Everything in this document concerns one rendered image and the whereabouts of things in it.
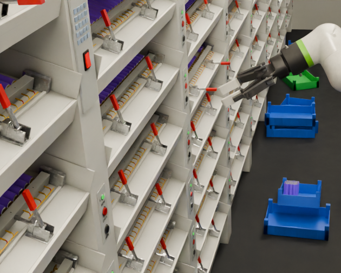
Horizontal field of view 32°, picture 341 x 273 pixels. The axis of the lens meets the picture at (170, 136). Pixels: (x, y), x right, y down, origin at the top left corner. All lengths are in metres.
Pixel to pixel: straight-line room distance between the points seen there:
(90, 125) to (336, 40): 0.96
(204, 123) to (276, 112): 1.78
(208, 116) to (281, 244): 0.84
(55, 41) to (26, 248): 0.35
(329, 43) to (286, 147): 1.94
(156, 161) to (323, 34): 0.65
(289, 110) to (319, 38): 2.15
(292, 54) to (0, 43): 1.19
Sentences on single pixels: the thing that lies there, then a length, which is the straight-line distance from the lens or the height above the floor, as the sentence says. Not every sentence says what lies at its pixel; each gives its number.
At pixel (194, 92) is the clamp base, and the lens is 2.05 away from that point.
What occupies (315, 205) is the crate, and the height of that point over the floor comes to 0.11.
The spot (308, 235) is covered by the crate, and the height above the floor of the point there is 0.02.
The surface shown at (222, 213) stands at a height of 0.18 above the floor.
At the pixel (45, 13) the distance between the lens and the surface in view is 0.98.
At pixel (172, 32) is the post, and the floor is 1.23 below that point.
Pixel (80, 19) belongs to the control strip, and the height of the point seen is 1.44.
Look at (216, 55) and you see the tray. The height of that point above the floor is 0.94.
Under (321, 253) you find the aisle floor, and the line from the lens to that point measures 2.87.
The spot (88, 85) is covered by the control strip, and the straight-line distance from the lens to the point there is 1.11.
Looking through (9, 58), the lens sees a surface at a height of 1.39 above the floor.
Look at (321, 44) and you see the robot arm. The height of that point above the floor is 1.14.
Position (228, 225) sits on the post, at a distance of 2.87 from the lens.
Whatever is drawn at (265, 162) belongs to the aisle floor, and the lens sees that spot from 3.58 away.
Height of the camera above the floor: 1.71
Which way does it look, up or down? 26 degrees down
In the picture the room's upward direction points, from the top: 4 degrees counter-clockwise
